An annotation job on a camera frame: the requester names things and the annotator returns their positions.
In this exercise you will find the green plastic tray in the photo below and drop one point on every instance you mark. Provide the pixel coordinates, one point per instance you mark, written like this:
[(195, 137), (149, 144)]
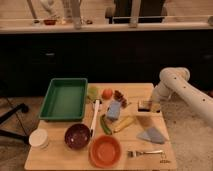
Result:
[(64, 100)]

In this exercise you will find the brown pinecone toy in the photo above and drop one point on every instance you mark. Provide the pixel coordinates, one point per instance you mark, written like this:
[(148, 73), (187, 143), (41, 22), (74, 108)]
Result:
[(118, 96)]

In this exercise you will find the purple bowl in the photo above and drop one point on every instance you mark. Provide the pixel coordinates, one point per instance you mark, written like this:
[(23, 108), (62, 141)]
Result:
[(77, 136)]

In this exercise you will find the green pepper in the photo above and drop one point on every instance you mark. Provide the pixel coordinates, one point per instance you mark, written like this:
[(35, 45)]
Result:
[(104, 126)]

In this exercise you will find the blue sponge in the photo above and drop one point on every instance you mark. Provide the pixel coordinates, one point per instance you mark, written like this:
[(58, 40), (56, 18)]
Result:
[(113, 111)]

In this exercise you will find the silver fork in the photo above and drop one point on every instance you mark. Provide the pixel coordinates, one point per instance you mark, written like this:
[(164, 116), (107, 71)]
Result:
[(132, 154)]

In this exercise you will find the blue folded cloth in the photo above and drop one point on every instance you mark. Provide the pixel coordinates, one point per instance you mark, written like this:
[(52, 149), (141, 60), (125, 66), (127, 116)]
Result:
[(153, 135)]

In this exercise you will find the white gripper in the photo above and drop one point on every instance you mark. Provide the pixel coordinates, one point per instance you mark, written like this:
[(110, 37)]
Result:
[(157, 96)]

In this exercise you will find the yellow banana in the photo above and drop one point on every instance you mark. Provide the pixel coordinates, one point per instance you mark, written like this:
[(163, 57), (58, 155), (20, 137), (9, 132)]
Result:
[(123, 124)]

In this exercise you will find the red bowl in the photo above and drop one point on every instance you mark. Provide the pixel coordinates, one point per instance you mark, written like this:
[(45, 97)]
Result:
[(105, 151)]

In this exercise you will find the white cup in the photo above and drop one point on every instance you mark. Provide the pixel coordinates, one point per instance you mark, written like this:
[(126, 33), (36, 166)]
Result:
[(39, 138)]

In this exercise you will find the orange tomato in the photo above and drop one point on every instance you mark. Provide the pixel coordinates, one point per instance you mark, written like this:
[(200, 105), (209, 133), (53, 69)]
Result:
[(107, 93)]

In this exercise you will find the black chair base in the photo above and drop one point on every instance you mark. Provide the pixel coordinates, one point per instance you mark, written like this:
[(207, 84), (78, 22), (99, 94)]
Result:
[(9, 121)]

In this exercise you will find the green lettuce toy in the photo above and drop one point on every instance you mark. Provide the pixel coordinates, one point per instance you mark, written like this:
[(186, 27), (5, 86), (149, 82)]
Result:
[(92, 93)]

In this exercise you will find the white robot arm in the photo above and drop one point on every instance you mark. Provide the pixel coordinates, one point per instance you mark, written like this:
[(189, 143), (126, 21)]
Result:
[(176, 80)]

